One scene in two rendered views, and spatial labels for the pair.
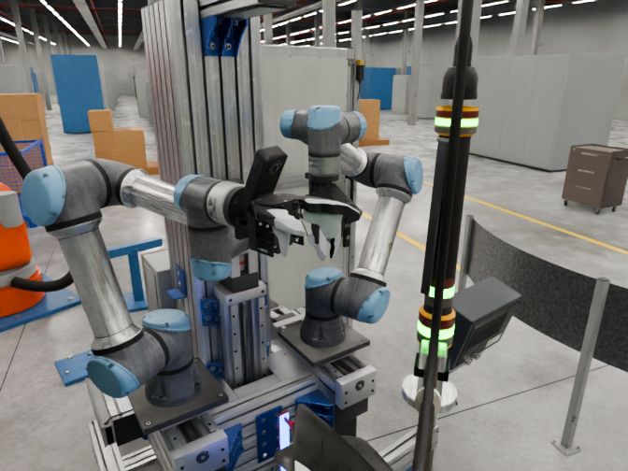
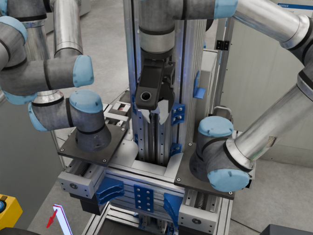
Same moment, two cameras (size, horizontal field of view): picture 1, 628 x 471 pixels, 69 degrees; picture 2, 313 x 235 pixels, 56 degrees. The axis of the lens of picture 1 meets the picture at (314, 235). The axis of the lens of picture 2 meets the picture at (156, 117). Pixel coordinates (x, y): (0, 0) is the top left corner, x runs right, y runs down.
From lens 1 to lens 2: 0.85 m
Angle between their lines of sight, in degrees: 49
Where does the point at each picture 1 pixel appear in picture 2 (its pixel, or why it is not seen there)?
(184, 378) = (87, 139)
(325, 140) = (142, 13)
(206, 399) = (96, 157)
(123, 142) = not seen: outside the picture
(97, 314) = not seen: hidden behind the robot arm
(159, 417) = (69, 150)
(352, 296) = (211, 159)
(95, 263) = (29, 49)
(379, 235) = (265, 123)
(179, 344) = (83, 119)
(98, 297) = not seen: hidden behind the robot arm
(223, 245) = (9, 82)
